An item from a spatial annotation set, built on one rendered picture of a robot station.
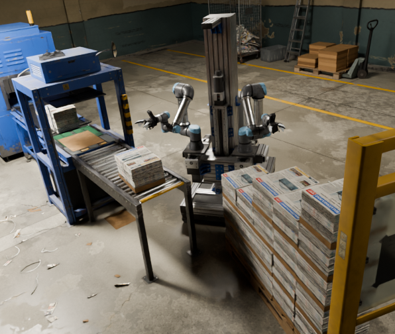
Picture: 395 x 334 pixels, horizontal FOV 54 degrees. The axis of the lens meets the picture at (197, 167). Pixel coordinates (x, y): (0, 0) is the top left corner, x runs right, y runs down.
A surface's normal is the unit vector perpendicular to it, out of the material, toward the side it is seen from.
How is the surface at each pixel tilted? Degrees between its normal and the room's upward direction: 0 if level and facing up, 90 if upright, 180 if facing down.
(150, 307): 0
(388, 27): 90
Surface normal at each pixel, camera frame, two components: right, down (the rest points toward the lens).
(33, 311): -0.08, -0.88
